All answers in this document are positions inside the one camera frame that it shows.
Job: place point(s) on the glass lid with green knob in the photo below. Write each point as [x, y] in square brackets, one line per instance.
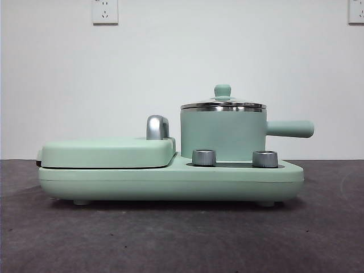
[223, 91]

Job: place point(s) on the silver control knob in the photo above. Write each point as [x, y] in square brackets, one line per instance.
[265, 159]
[204, 157]

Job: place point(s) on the mint green breakfast machine base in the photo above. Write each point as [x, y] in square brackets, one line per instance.
[170, 182]

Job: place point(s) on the black control panel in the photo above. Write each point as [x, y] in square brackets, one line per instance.
[234, 165]

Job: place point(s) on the mint green griddle cover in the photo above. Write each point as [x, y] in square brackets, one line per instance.
[105, 150]

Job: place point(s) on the white wall socket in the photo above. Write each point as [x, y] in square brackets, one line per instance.
[357, 11]
[104, 12]

